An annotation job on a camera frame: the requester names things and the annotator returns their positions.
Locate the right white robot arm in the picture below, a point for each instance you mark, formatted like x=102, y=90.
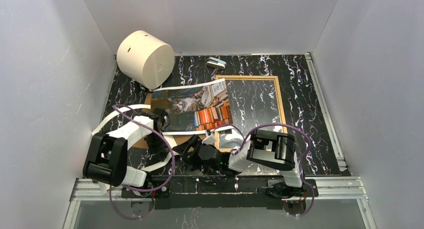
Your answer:
x=275, y=150

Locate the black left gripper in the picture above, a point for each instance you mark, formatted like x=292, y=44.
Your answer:
x=159, y=120

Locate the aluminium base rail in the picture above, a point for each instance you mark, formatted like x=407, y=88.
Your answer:
x=213, y=191

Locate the large white cylinder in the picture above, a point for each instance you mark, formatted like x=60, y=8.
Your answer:
x=145, y=59

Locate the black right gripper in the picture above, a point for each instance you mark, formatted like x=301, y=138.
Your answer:
x=194, y=147

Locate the cat and books photo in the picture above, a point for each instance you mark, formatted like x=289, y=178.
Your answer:
x=193, y=109

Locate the light wooden picture frame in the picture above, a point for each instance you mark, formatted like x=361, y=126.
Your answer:
x=280, y=98

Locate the clear acrylic sheet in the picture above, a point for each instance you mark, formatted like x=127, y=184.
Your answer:
x=231, y=139

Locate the white mat board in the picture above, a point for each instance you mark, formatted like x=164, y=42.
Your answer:
x=132, y=110

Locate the teal white stapler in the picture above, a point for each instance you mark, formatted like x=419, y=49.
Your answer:
x=216, y=63

